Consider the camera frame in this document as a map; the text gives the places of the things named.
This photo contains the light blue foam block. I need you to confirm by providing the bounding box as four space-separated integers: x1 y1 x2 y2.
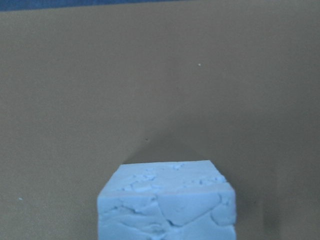
97 160 237 240

